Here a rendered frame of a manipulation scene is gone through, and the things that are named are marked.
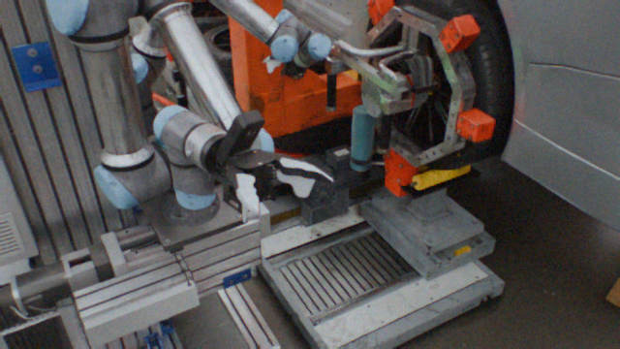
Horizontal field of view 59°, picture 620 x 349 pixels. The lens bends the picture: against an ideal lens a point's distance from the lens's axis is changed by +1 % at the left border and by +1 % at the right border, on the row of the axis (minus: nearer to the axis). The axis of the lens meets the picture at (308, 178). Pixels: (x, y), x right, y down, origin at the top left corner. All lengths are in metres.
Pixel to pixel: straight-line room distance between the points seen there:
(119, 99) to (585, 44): 1.14
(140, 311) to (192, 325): 0.63
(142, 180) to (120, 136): 0.12
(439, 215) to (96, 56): 1.66
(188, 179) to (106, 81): 0.28
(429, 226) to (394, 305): 0.38
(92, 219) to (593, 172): 1.35
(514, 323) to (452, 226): 0.45
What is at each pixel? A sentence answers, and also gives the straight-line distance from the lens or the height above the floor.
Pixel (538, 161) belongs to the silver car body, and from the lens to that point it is 1.77.
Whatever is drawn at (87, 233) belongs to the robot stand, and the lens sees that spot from 1.60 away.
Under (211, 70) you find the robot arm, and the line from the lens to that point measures 1.11.
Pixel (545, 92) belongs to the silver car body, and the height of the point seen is 1.03.
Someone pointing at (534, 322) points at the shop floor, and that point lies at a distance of 2.41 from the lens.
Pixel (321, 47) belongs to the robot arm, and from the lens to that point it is 1.72.
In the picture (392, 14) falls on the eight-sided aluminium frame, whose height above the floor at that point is 1.10.
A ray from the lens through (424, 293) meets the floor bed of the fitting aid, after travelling 2.28.
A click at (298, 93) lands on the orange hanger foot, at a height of 0.69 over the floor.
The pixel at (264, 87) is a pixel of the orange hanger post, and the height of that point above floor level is 0.76.
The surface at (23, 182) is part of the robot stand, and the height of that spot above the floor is 0.95.
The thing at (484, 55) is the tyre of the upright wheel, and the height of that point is 1.05.
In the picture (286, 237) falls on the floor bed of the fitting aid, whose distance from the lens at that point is 2.47.
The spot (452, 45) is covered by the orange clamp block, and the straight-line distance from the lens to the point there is 1.77.
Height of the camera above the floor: 1.71
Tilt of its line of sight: 35 degrees down
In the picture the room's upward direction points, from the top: straight up
